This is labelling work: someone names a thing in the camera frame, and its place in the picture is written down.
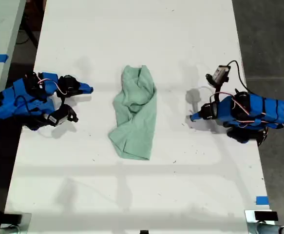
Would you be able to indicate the black gripper moving finger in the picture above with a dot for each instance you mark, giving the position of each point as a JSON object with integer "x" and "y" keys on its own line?
{"x": 77, "y": 93}

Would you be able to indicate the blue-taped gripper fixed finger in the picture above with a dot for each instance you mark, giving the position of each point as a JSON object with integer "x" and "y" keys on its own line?
{"x": 86, "y": 88}

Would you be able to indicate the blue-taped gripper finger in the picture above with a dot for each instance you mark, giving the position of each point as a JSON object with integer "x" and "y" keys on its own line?
{"x": 196, "y": 116}

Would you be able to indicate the pale green T-shirt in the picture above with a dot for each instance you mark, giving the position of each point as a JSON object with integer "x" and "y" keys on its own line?
{"x": 137, "y": 117}

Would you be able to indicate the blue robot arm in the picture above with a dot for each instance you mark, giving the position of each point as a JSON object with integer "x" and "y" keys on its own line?
{"x": 6, "y": 103}
{"x": 256, "y": 109}

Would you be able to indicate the small blue tape patch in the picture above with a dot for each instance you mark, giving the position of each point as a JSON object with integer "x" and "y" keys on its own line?
{"x": 262, "y": 200}

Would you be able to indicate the small black box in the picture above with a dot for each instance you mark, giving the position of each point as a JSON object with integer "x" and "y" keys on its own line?
{"x": 12, "y": 218}
{"x": 266, "y": 216}

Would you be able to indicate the grey metal pipe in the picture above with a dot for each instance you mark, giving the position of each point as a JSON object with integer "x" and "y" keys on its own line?
{"x": 278, "y": 229}
{"x": 0, "y": 230}

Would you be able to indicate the black camera box white label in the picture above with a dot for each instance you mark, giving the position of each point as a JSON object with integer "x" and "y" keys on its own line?
{"x": 57, "y": 117}

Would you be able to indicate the black and grey camera box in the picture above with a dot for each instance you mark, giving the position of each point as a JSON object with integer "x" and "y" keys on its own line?
{"x": 219, "y": 74}

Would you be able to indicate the metal table bracket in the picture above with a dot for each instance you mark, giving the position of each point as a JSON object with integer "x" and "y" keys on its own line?
{"x": 250, "y": 219}
{"x": 26, "y": 220}

